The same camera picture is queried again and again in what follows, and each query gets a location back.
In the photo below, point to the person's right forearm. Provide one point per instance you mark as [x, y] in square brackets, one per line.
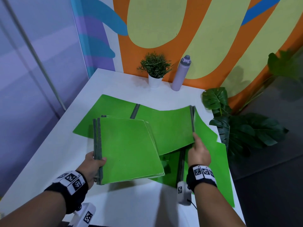
[213, 205]

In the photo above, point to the green leafy plant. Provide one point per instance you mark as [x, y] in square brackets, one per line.
[284, 64]

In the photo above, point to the person's left thumb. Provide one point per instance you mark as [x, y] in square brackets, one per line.
[101, 161]

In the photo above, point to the person's left hand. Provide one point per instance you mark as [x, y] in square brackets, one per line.
[89, 165]

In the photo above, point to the large monstera plant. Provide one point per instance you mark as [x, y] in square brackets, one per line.
[246, 132]

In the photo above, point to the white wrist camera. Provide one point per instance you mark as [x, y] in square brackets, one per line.
[84, 216]
[183, 192]

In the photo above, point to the small potted plant white pot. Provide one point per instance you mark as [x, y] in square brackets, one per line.
[155, 66]

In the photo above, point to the person's right thumb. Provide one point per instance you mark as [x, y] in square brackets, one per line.
[196, 138]

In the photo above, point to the black wristband with marker tags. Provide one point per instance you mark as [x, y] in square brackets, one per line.
[201, 176]
[71, 186]

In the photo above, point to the purple water bottle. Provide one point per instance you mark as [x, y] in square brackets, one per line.
[180, 73]

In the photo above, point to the person's left forearm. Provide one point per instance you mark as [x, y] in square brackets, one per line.
[35, 212]

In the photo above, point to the person's right hand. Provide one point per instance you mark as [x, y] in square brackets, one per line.
[199, 154]

